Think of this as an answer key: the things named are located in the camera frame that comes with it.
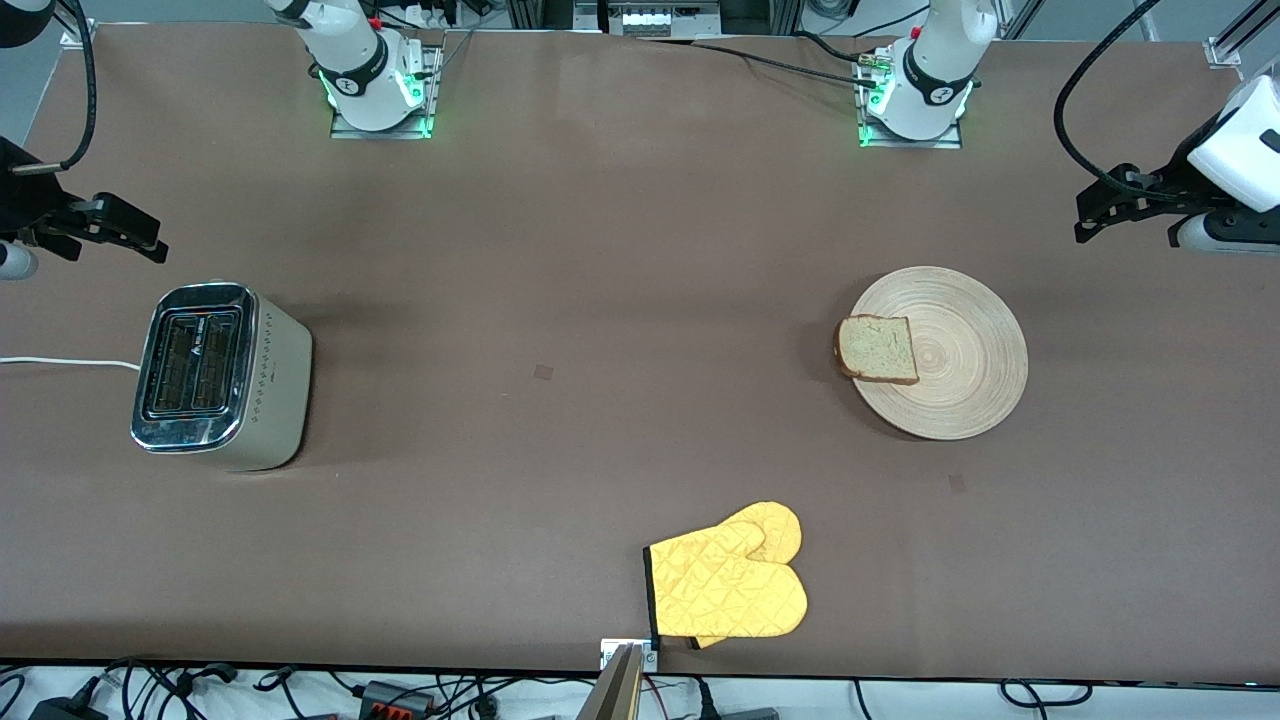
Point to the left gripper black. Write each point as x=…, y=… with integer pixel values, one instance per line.
x=1170, y=187

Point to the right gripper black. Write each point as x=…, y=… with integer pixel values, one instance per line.
x=22, y=200

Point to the round wooden plate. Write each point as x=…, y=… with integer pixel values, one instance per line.
x=960, y=350

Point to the bread slice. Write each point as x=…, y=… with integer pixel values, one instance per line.
x=880, y=348

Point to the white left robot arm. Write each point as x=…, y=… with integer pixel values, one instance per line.
x=935, y=70

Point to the silver two-slot toaster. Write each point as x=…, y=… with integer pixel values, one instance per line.
x=270, y=390

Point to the yellow quilted oven mitt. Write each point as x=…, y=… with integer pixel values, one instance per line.
x=785, y=525
x=730, y=595

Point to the black power adapter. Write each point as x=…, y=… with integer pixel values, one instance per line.
x=65, y=712

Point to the grey electrical box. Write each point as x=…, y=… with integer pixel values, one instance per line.
x=650, y=20

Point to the black and orange adapter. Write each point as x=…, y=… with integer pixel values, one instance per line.
x=395, y=697

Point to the aluminium profile bar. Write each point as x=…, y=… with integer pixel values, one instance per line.
x=615, y=695

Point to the metal table corner bracket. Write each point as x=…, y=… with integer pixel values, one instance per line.
x=1222, y=53
x=78, y=35

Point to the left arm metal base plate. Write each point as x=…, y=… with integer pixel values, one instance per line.
x=905, y=143

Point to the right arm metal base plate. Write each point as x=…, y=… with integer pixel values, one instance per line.
x=380, y=133

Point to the small metal mounting bracket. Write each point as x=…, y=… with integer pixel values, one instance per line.
x=608, y=652

